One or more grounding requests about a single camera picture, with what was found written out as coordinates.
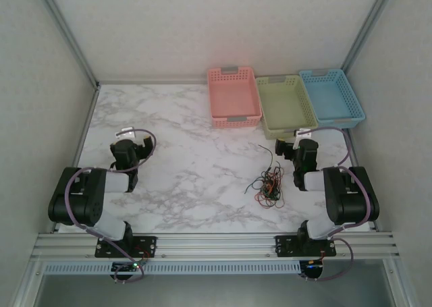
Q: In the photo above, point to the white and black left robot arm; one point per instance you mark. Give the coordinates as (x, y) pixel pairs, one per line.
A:
(111, 182)

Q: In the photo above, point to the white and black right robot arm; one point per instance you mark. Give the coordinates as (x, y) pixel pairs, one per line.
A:
(314, 181)

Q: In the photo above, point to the green plastic basket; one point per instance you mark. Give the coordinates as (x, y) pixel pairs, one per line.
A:
(283, 104)

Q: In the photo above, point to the blue plastic basket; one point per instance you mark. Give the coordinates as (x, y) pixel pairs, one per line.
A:
(332, 98)

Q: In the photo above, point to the pink plastic basket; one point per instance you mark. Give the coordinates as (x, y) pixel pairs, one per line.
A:
(233, 98)

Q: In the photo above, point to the small black controller board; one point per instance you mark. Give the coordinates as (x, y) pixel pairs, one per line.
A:
(126, 268)
(312, 264)

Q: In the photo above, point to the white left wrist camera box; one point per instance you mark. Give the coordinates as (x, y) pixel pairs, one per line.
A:
(125, 132)

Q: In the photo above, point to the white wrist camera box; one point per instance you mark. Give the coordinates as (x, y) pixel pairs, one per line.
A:
(125, 132)
(303, 132)

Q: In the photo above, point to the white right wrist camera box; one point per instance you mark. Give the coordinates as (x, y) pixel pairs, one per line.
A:
(303, 132)

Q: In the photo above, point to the aluminium table back rail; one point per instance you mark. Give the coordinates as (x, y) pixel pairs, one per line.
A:
(152, 82)

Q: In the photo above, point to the aluminium mounting rail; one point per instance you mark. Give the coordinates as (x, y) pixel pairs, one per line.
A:
(216, 244)

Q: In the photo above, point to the aluminium frame post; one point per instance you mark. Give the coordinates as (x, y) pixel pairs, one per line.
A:
(368, 27)
(67, 33)

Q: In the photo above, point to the aluminium frame leg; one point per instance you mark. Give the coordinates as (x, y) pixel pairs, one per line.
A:
(27, 283)
(400, 283)

